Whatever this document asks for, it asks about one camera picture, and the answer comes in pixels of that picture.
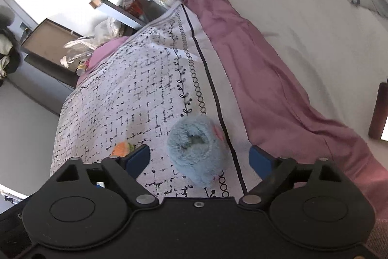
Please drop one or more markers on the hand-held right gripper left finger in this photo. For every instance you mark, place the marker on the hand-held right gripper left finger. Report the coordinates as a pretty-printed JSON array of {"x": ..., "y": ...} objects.
[{"x": 138, "y": 160}]

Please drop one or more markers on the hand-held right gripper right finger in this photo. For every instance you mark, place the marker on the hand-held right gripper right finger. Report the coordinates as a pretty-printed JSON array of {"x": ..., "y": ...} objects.
[{"x": 259, "y": 163}]

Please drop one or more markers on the blue fluffy plush toy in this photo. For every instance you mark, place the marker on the blue fluffy plush toy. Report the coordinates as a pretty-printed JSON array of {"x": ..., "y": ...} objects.
[{"x": 197, "y": 149}]

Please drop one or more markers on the orange green small plush toy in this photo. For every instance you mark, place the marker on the orange green small plush toy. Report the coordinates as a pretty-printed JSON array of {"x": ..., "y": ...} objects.
[{"x": 122, "y": 149}]

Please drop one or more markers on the patterned white bed sheet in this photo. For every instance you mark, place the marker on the patterned white bed sheet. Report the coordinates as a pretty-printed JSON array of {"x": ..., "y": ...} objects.
[{"x": 142, "y": 89}]

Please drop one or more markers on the pink blanket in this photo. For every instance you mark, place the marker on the pink blanket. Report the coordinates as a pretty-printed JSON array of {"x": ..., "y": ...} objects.
[{"x": 266, "y": 80}]

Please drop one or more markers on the clear plastic bottle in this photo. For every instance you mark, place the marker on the clear plastic bottle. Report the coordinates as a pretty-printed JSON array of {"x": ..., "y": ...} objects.
[{"x": 71, "y": 60}]

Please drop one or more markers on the dark red phone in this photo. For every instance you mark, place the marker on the dark red phone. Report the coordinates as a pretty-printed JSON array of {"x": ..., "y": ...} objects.
[{"x": 378, "y": 113}]

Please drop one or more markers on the clear plastic bag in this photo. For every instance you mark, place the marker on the clear plastic bag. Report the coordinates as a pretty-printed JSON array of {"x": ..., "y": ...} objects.
[{"x": 97, "y": 34}]

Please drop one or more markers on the white fleece blanket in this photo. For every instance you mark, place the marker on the white fleece blanket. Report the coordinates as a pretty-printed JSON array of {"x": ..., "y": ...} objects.
[{"x": 306, "y": 25}]

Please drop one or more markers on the brown cardboard box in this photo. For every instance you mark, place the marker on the brown cardboard box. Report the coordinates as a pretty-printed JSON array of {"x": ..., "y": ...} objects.
[{"x": 45, "y": 40}]

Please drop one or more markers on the red snack packet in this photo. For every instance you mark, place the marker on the red snack packet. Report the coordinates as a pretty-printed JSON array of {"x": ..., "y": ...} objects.
[{"x": 135, "y": 5}]

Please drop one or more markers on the hanging dark clothes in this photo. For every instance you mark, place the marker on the hanging dark clothes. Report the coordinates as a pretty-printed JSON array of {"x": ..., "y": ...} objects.
[{"x": 7, "y": 46}]

